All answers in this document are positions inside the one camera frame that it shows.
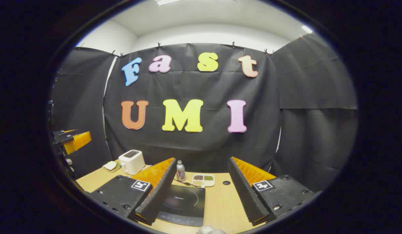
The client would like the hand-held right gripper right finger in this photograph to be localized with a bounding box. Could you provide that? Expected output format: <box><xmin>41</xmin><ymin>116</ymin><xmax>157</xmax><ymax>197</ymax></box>
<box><xmin>227</xmin><ymin>157</ymin><xmax>315</xmax><ymax>227</ymax></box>

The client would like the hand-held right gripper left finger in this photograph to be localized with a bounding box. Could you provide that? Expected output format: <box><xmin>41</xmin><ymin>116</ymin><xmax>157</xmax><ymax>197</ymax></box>
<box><xmin>89</xmin><ymin>158</ymin><xmax>177</xmax><ymax>226</ymax></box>

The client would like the black induction cooktop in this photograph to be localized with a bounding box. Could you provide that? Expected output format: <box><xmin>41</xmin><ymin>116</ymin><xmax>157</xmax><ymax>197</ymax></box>
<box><xmin>157</xmin><ymin>184</ymin><xmax>206</xmax><ymax>227</ymax></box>

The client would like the silver bottle with colourful label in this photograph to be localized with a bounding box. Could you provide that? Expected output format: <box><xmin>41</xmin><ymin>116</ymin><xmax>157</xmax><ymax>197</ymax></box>
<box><xmin>176</xmin><ymin>160</ymin><xmax>186</xmax><ymax>182</ymax></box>

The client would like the small white rectangular plate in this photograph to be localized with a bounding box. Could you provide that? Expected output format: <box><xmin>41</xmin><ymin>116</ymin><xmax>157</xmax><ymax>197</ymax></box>
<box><xmin>102</xmin><ymin>161</ymin><xmax>122</xmax><ymax>173</ymax></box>

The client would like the white toaster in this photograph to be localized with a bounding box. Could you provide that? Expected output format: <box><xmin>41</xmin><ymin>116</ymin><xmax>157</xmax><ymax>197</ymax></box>
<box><xmin>118</xmin><ymin>150</ymin><xmax>146</xmax><ymax>176</ymax></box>

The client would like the black backdrop cloth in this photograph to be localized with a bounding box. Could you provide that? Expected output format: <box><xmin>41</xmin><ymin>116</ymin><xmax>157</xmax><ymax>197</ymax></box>
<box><xmin>51</xmin><ymin>32</ymin><xmax>358</xmax><ymax>193</ymax></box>

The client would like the black power cable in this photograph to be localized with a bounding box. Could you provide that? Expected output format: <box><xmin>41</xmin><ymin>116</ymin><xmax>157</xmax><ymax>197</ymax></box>
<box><xmin>173</xmin><ymin>178</ymin><xmax>197</xmax><ymax>188</ymax></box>

